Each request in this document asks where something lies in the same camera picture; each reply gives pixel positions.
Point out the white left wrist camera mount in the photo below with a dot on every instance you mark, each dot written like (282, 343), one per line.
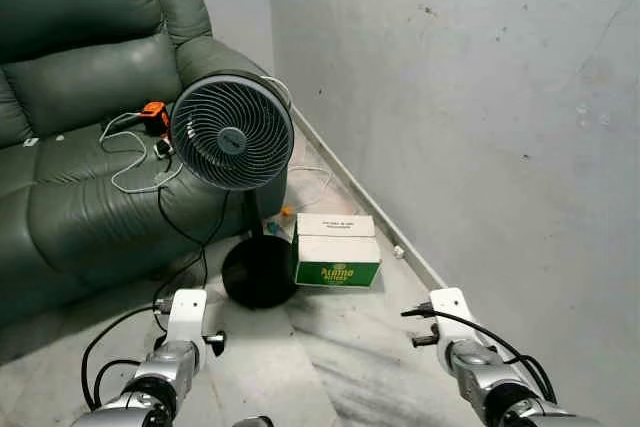
(188, 312)

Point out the small white wall clip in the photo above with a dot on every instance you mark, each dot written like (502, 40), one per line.
(398, 252)

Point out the black pedestal fan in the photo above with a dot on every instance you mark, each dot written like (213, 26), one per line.
(232, 137)

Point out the small bottle with orange cap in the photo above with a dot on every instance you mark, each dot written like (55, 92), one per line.
(287, 212)

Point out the dark green leather sofa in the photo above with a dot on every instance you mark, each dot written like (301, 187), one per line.
(70, 77)

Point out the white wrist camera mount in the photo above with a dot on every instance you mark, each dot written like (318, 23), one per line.
(452, 312)
(188, 312)

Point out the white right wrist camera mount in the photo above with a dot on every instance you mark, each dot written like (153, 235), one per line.
(452, 312)

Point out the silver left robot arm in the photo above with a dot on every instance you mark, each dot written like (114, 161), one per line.
(150, 377)

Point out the white and green cardboard box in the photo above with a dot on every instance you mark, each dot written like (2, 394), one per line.
(335, 247)

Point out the orange and black device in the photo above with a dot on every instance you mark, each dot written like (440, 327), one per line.
(153, 112)

